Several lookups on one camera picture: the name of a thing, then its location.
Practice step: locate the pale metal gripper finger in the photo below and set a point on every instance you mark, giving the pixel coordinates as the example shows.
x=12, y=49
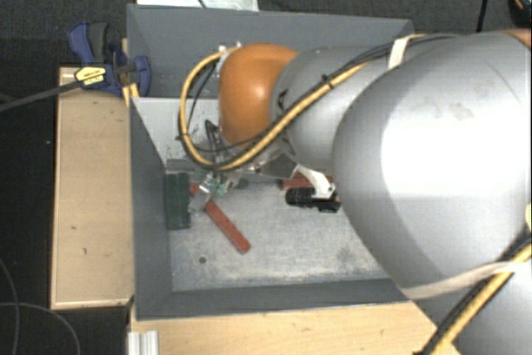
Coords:
x=198, y=201

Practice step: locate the dark green flat block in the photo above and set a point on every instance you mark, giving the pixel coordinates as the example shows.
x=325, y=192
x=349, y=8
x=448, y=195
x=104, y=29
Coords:
x=178, y=203

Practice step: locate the red-brown flat block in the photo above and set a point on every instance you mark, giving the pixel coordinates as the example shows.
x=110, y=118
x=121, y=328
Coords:
x=226, y=224
x=296, y=181

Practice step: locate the grey metal bin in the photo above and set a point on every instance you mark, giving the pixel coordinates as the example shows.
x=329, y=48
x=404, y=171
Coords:
x=270, y=245

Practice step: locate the pale wood flat board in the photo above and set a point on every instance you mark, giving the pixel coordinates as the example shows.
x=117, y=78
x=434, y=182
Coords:
x=93, y=195

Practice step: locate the black cylinder on white bracket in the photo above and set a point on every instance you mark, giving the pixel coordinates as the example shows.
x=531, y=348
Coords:
x=309, y=197

